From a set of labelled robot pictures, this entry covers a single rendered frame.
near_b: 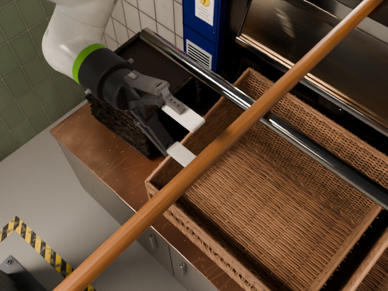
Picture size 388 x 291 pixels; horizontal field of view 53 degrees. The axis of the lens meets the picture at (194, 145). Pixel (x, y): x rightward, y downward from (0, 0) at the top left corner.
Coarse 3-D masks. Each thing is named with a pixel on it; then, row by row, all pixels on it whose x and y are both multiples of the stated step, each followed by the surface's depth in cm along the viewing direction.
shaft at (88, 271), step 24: (312, 48) 78; (288, 72) 75; (264, 96) 72; (240, 120) 69; (216, 144) 66; (192, 168) 64; (168, 192) 61; (144, 216) 59; (120, 240) 58; (96, 264) 56; (72, 288) 54
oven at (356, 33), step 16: (240, 0) 111; (288, 0) 99; (304, 0) 96; (240, 16) 116; (320, 16) 96; (352, 32) 92; (224, 48) 131; (240, 48) 125; (384, 48) 89; (224, 64) 137; (240, 64) 132; (320, 96) 114; (336, 112) 113; (368, 128) 108; (336, 176) 133
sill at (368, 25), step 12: (312, 0) 94; (324, 0) 92; (336, 0) 90; (348, 0) 90; (360, 0) 90; (336, 12) 92; (348, 12) 90; (372, 12) 88; (384, 12) 88; (360, 24) 90; (372, 24) 87; (384, 24) 86; (384, 36) 87
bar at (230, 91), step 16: (144, 32) 85; (160, 48) 84; (176, 48) 83; (192, 64) 80; (208, 80) 79; (224, 80) 78; (224, 96) 78; (240, 96) 76; (272, 112) 74; (272, 128) 73; (288, 128) 72; (304, 144) 70; (320, 144) 70; (320, 160) 69; (336, 160) 68; (352, 176) 67; (368, 192) 66; (384, 192) 65; (384, 208) 66
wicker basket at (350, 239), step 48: (288, 96) 118; (192, 144) 124; (240, 144) 139; (288, 144) 127; (336, 144) 115; (192, 192) 129; (240, 192) 130; (288, 192) 129; (336, 192) 123; (192, 240) 120; (240, 240) 121; (288, 240) 120; (336, 240) 121; (288, 288) 113
